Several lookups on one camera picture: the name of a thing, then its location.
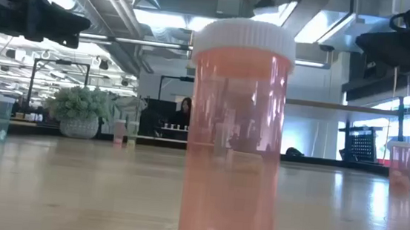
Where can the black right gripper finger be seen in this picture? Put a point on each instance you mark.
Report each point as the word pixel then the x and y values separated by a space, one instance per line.
pixel 393 49

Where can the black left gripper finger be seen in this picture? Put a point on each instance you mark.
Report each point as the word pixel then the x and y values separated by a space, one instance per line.
pixel 57 20
pixel 70 41

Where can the pink medicine bottle white cap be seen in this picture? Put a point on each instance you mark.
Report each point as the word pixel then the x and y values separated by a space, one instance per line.
pixel 237 132
pixel 119 131
pixel 400 162

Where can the yellow-green medicine bottle white cap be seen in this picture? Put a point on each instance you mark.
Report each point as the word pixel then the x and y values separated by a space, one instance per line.
pixel 132 133

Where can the green plant in white pot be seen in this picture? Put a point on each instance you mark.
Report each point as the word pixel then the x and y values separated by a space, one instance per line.
pixel 79 107

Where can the long white light tube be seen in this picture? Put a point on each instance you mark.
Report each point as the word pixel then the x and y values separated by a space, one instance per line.
pixel 140 42

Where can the black mesh panel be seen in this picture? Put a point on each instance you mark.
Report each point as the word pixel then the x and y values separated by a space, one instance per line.
pixel 362 145

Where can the black monitor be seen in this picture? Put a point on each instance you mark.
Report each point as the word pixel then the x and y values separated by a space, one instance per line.
pixel 158 118

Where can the person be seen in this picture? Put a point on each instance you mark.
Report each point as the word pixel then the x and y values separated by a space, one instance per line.
pixel 184 117

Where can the black bag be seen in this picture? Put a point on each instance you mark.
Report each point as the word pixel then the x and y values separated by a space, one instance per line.
pixel 294 152

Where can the grey ceiling junction box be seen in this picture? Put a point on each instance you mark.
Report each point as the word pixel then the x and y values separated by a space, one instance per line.
pixel 228 4

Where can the black metal gantry frame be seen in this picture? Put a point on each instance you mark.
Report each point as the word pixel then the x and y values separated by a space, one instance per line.
pixel 173 77
pixel 61 61

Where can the wooden shelf black frame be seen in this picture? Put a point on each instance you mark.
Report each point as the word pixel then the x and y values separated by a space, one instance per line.
pixel 339 106

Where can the black aluminium frame rail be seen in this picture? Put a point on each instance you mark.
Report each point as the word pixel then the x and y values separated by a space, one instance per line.
pixel 40 131
pixel 379 169

